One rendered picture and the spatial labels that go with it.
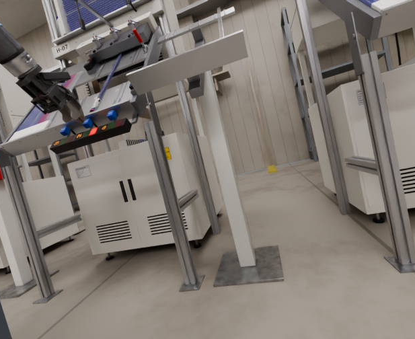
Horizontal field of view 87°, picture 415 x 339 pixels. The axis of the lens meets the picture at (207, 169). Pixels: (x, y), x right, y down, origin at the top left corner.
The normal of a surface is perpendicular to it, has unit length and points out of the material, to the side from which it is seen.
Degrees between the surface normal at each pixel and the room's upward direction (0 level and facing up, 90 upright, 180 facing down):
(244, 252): 90
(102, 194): 90
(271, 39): 90
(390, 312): 0
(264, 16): 90
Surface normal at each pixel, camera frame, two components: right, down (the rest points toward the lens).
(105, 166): -0.23, 0.11
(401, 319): -0.24, -0.97
